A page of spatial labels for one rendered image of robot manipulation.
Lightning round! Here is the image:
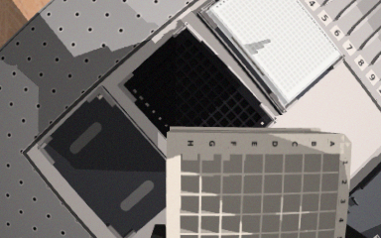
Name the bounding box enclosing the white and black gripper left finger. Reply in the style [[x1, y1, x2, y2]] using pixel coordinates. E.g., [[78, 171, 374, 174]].
[[151, 224, 167, 238]]

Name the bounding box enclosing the white multi-well plate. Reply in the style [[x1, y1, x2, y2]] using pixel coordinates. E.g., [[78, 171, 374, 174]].
[[206, 0, 342, 106]]

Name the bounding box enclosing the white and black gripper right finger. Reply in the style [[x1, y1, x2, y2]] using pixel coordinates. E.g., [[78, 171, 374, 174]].
[[345, 224, 367, 238]]

